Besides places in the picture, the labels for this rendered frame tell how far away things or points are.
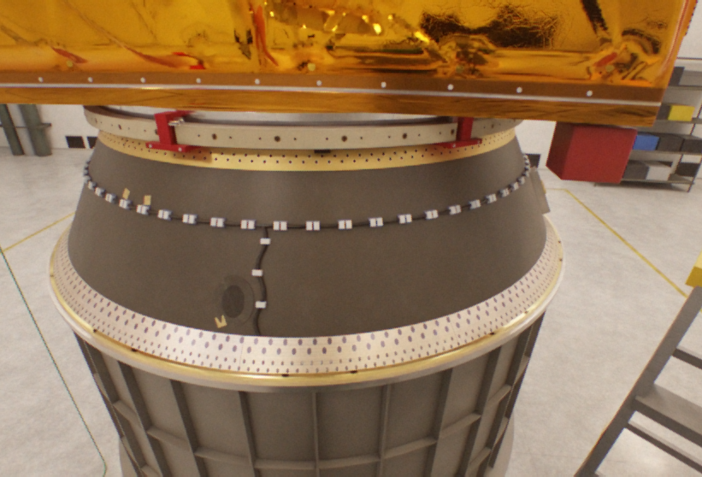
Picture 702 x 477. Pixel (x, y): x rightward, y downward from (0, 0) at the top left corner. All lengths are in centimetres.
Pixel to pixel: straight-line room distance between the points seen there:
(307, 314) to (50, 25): 94
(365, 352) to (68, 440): 202
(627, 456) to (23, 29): 301
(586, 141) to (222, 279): 97
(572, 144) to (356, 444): 101
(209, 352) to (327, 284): 34
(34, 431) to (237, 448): 172
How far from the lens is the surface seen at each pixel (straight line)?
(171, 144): 105
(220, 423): 124
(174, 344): 109
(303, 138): 92
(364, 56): 93
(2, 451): 286
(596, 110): 105
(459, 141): 107
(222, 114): 101
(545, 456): 247
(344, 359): 98
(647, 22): 102
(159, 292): 112
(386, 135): 95
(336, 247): 95
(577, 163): 111
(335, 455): 129
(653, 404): 108
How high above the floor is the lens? 189
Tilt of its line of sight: 27 degrees down
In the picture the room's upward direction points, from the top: 1 degrees clockwise
